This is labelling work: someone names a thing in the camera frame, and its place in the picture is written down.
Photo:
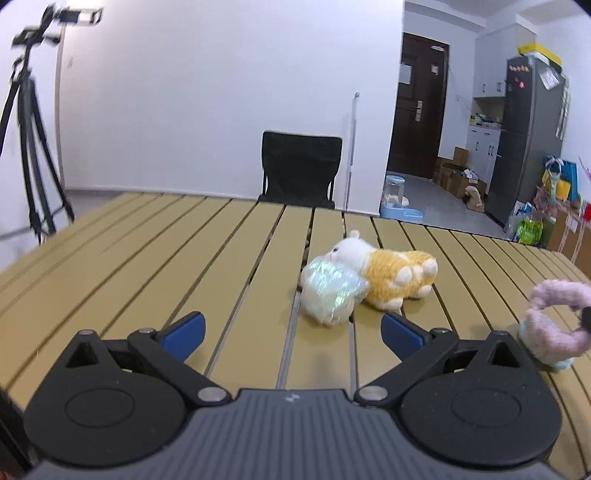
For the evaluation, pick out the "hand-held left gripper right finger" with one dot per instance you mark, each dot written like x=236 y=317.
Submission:
x=400 y=337

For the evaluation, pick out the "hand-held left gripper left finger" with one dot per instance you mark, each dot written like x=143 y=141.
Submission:
x=184 y=336

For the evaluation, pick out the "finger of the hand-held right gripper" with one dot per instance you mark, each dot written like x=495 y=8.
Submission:
x=586 y=317

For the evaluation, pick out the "lilac fluffy cloth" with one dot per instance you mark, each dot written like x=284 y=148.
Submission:
x=549 y=348

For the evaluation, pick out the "white and orange plush toy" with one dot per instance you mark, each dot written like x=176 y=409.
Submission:
x=392 y=272

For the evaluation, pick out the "large cardboard box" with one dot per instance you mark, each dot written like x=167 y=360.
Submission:
x=570 y=235

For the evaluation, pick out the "iridescent plastic wrap ball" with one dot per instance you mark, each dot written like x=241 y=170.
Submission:
x=330 y=290

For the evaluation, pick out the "tan folding table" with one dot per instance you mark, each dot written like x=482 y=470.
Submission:
x=138 y=258

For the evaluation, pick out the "green plastic bag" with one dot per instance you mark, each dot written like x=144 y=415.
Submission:
x=530 y=231

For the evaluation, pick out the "red gift box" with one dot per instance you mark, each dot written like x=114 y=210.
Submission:
x=587 y=211

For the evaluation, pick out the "blue pet water dispenser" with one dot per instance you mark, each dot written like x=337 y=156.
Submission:
x=395 y=196

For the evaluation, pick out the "tan plush toy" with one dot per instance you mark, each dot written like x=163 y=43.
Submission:
x=474 y=201

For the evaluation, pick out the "open cardboard box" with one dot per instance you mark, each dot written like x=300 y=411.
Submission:
x=450 y=180

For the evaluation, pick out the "grey refrigerator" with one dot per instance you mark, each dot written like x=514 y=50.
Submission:
x=521 y=152

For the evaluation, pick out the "dark brown door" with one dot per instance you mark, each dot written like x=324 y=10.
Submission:
x=415 y=147

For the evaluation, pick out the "small cardboard box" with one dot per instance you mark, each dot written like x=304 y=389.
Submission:
x=461 y=157

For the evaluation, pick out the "white pole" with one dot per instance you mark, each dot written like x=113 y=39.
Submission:
x=352 y=152

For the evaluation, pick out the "black folding chair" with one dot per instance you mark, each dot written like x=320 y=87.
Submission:
x=300 y=170

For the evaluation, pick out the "white base cabinet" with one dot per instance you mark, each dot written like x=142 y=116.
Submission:
x=482 y=147

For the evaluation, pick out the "black tripod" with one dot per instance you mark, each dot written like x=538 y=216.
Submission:
x=32 y=152

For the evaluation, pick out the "white paper sheet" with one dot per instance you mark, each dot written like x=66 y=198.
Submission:
x=405 y=74

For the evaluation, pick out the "yellow box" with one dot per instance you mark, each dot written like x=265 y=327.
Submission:
x=538 y=50

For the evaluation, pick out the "white wall cabinet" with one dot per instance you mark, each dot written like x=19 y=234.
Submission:
x=491 y=69

